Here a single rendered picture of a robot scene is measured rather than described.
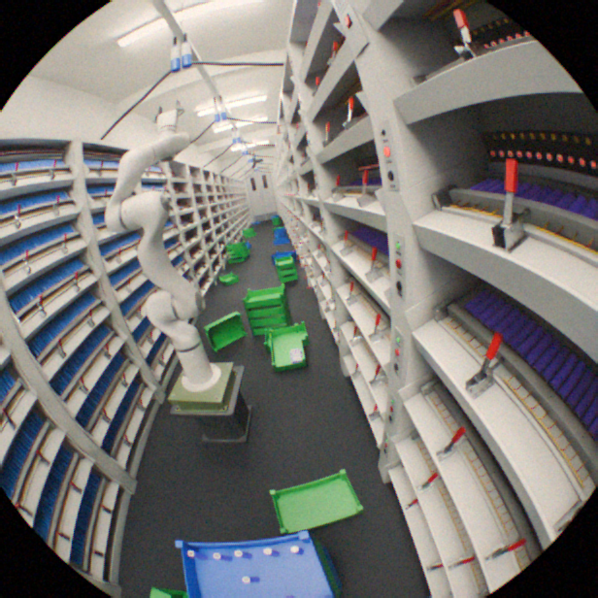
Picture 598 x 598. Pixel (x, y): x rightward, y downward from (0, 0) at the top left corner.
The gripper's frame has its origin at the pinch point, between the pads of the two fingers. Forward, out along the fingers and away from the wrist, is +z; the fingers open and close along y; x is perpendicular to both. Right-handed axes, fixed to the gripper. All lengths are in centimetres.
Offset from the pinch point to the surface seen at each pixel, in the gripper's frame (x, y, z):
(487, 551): 96, 65, -127
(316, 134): 2, 64, -33
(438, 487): 69, 71, -139
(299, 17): 36, 60, 13
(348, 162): -1, 76, -46
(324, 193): -4, 64, -59
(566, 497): 99, 66, -106
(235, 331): -98, 1, -137
